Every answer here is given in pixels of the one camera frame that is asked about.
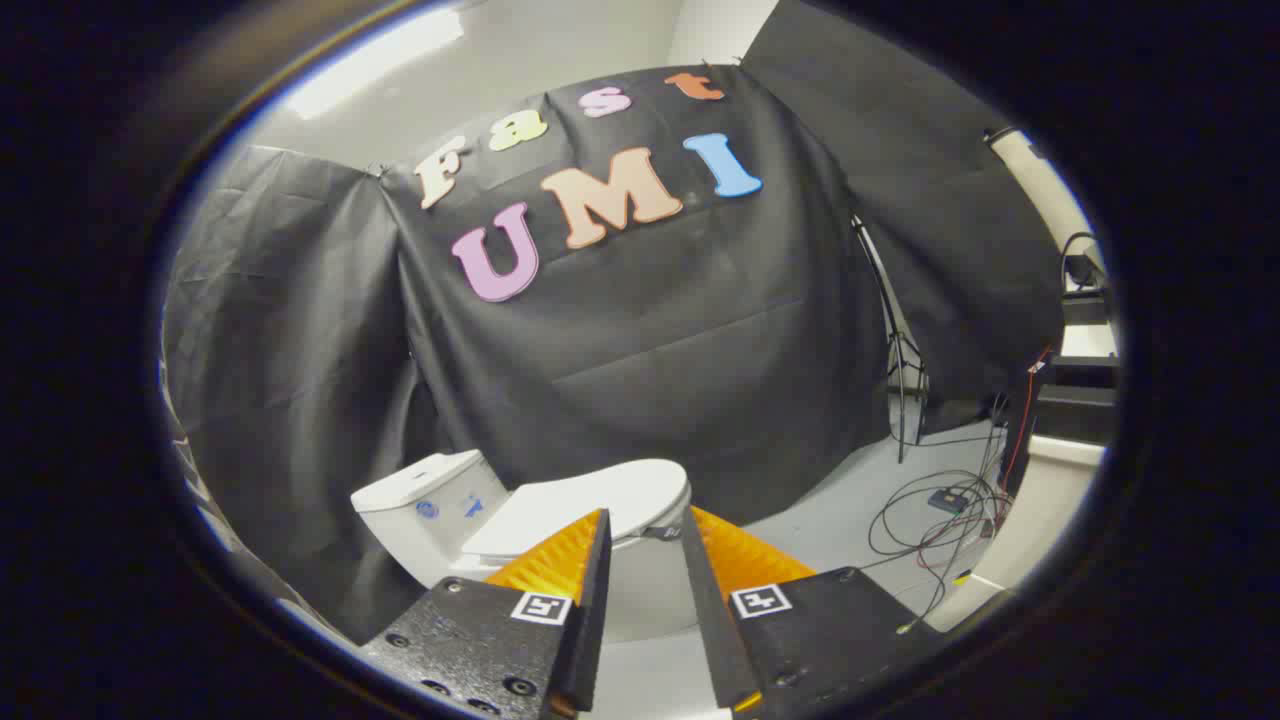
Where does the black tripod stand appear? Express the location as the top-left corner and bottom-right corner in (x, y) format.
(850, 213), (931, 466)

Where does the black backdrop cloth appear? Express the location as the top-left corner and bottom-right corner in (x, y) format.
(163, 0), (1066, 646)

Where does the white pole with black cap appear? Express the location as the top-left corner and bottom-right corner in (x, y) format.
(983, 125), (1101, 273)

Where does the red cable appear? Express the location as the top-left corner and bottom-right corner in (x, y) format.
(995, 345), (1054, 526)

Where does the white toilet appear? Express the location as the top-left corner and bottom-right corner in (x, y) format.
(350, 450), (706, 646)

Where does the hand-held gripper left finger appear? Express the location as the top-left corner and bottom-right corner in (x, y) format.
(358, 508), (613, 720)

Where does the tangle of black cables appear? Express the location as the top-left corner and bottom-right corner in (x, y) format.
(866, 395), (1013, 626)

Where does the white toilet lid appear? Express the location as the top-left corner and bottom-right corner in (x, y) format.
(462, 458), (693, 563)

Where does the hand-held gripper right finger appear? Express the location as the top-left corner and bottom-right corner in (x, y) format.
(680, 505), (946, 716)

